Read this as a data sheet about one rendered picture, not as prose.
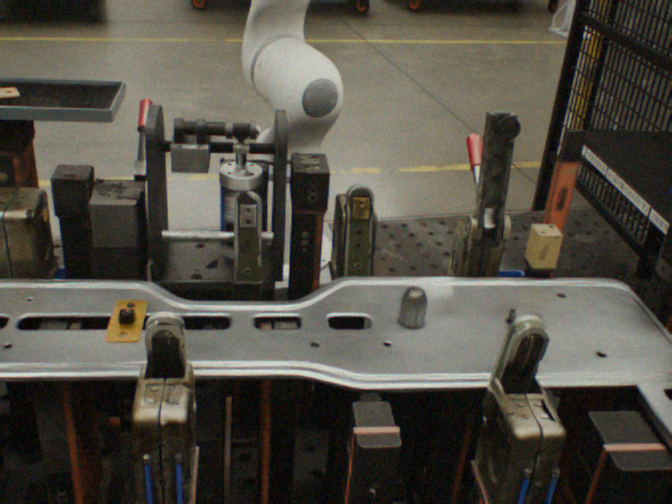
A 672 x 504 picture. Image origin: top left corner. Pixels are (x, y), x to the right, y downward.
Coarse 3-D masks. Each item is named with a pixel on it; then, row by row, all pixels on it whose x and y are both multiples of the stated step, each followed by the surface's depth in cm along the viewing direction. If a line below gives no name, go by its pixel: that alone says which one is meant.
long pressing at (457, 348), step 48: (0, 288) 92; (48, 288) 93; (96, 288) 94; (144, 288) 94; (336, 288) 97; (384, 288) 98; (432, 288) 99; (480, 288) 100; (528, 288) 101; (576, 288) 102; (624, 288) 102; (0, 336) 84; (48, 336) 84; (96, 336) 85; (144, 336) 85; (192, 336) 86; (240, 336) 87; (288, 336) 87; (336, 336) 88; (384, 336) 89; (432, 336) 89; (480, 336) 90; (576, 336) 91; (624, 336) 92; (336, 384) 82; (384, 384) 81; (432, 384) 82; (480, 384) 83; (576, 384) 84; (624, 384) 85
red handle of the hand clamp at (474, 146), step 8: (472, 136) 108; (472, 144) 108; (480, 144) 108; (472, 152) 107; (480, 152) 107; (472, 160) 107; (472, 168) 107; (488, 208) 103; (488, 216) 102; (488, 224) 102
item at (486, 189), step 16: (496, 112) 97; (512, 112) 98; (496, 128) 98; (512, 128) 94; (496, 144) 99; (512, 144) 98; (480, 160) 100; (496, 160) 99; (480, 176) 100; (496, 176) 100; (480, 192) 100; (496, 192) 101; (480, 208) 100; (496, 208) 102; (480, 224) 101; (496, 224) 102; (496, 240) 102
